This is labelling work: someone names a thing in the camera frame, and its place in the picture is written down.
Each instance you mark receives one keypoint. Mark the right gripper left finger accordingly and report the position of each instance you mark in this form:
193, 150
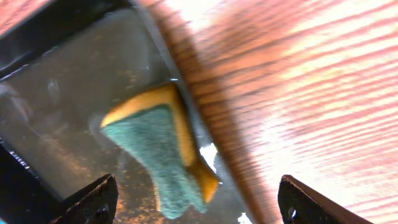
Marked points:
94, 204

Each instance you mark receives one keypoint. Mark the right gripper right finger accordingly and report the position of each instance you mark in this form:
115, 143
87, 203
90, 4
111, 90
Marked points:
300, 204

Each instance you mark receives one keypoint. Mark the yellow sponge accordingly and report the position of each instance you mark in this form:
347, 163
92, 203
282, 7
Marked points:
154, 128

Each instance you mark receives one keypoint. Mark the black water tray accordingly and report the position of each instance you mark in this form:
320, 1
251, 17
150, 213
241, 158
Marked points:
62, 69

